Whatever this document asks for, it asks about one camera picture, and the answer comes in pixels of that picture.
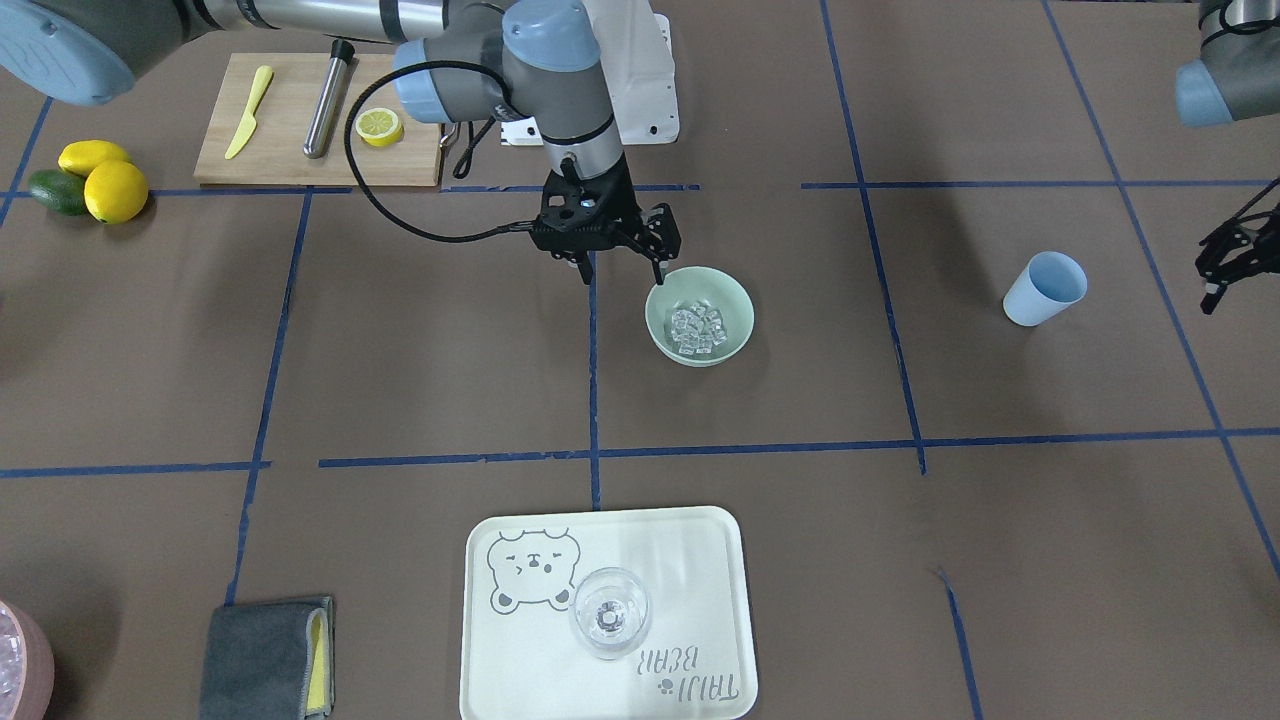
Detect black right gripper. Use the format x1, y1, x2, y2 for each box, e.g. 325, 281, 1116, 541
529, 160, 682, 286

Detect green bowl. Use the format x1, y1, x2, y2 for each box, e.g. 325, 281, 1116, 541
644, 266, 755, 366

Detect light blue cup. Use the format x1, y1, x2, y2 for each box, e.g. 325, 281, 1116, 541
1002, 251, 1089, 327

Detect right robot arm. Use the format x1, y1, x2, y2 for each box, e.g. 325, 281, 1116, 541
3, 1, 681, 284

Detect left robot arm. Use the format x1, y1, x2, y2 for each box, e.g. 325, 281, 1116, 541
1175, 1, 1279, 315

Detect ice cubes in green bowl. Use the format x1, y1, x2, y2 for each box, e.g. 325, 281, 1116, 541
666, 300, 728, 357

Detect pink bowl of ice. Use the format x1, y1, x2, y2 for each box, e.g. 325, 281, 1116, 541
1, 600, 56, 719

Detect lemon half slice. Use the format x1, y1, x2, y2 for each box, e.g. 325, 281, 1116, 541
353, 108, 404, 149

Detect steel muddler black cap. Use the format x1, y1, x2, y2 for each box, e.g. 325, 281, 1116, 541
302, 38, 355, 159

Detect clear wine glass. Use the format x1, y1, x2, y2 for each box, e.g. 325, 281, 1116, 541
570, 566, 653, 662

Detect wooden cutting board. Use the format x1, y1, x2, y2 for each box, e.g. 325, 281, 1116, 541
195, 53, 443, 187

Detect yellow plastic knife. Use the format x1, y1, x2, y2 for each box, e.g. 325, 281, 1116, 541
223, 65, 274, 160

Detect cream bear tray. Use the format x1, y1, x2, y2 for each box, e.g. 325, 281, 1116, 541
458, 506, 759, 719

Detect yellow lemon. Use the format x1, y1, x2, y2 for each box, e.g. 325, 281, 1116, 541
58, 138, 132, 178
84, 160, 150, 225

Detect grey folded cloth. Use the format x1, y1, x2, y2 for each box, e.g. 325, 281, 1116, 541
197, 594, 335, 719

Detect green lime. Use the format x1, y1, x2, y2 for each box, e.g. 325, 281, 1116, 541
27, 169, 90, 217

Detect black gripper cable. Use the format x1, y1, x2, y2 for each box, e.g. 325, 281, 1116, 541
344, 60, 547, 243

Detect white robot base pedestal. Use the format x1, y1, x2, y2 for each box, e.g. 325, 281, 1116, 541
500, 0, 681, 147

